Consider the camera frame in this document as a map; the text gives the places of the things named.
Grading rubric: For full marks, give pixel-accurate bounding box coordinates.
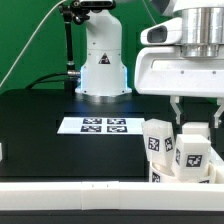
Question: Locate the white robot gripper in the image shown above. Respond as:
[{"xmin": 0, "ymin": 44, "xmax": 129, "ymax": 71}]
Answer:
[{"xmin": 133, "ymin": 17, "xmax": 224, "ymax": 129}]

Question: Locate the white L-shaped fence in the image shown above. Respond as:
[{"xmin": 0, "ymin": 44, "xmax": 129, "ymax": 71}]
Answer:
[{"xmin": 0, "ymin": 182, "xmax": 224, "ymax": 211}]

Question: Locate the white cable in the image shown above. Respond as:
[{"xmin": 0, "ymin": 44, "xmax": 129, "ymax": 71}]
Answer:
[{"xmin": 0, "ymin": 0, "xmax": 68, "ymax": 88}]

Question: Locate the black camera stand pole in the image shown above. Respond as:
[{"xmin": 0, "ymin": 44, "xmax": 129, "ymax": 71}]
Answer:
[{"xmin": 59, "ymin": 0, "xmax": 90, "ymax": 94}]

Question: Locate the white marker sheet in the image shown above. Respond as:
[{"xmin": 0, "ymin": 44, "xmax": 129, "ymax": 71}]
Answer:
[{"xmin": 57, "ymin": 117, "xmax": 144, "ymax": 135}]

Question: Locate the black cable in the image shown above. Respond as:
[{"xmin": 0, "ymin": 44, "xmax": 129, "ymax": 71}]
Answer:
[{"xmin": 25, "ymin": 72, "xmax": 70, "ymax": 90}]

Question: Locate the white block at left edge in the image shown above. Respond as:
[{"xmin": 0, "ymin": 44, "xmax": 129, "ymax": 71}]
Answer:
[{"xmin": 0, "ymin": 143, "xmax": 3, "ymax": 162}]

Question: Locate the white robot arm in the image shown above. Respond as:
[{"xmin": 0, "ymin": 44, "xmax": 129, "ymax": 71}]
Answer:
[{"xmin": 71, "ymin": 0, "xmax": 224, "ymax": 127}]

